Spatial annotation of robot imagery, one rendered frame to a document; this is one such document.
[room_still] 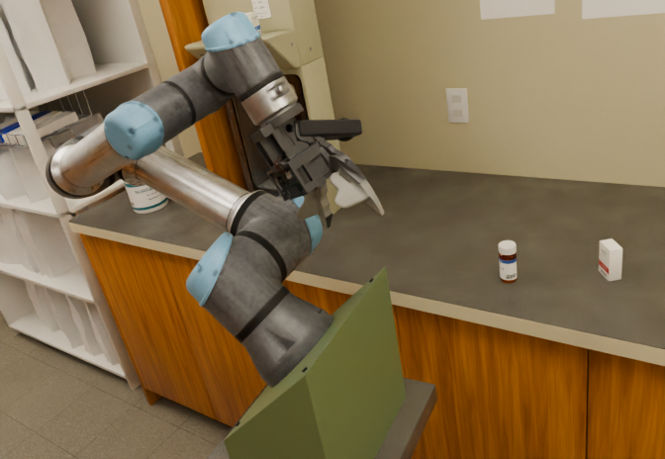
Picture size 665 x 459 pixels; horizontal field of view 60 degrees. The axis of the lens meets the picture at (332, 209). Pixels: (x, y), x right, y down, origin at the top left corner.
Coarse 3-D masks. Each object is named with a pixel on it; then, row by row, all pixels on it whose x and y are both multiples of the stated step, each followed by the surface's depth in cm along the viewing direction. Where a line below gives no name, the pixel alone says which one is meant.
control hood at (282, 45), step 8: (272, 32) 158; (280, 32) 155; (288, 32) 154; (264, 40) 148; (272, 40) 149; (280, 40) 151; (288, 40) 154; (192, 48) 164; (200, 48) 163; (272, 48) 150; (280, 48) 152; (288, 48) 154; (296, 48) 157; (200, 56) 168; (280, 56) 154; (288, 56) 155; (296, 56) 157; (280, 64) 158; (288, 64) 157; (296, 64) 158
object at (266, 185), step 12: (300, 84) 161; (300, 96) 163; (240, 108) 178; (240, 120) 181; (240, 132) 183; (252, 132) 180; (252, 144) 183; (252, 156) 185; (252, 168) 188; (264, 168) 185; (252, 180) 190; (264, 180) 187; (276, 192) 187
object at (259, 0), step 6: (252, 0) 159; (258, 0) 158; (264, 0) 157; (252, 6) 160; (258, 6) 159; (264, 6) 158; (258, 12) 160; (264, 12) 158; (270, 12) 157; (258, 18) 160; (264, 18) 159
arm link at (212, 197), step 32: (160, 160) 111; (160, 192) 112; (192, 192) 107; (224, 192) 106; (256, 192) 104; (224, 224) 105; (256, 224) 99; (288, 224) 99; (320, 224) 104; (288, 256) 98
